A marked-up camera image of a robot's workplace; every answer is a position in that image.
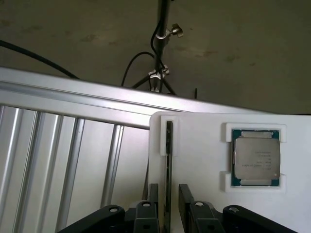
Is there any black tripod stand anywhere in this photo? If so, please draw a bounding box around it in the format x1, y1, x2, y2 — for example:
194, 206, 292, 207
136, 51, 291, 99
132, 0, 185, 96

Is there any silver CPU chip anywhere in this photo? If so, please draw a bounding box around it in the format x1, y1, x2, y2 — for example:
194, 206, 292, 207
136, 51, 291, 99
230, 128, 282, 188

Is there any white parts rack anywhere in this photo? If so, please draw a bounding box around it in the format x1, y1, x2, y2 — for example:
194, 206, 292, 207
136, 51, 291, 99
148, 110, 311, 233

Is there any thin black tripod cable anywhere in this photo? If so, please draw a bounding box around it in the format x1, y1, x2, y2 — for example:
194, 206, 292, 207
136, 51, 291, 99
121, 14, 162, 87

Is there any thick black floor cable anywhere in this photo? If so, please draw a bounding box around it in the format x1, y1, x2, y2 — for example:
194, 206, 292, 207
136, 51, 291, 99
0, 40, 80, 80

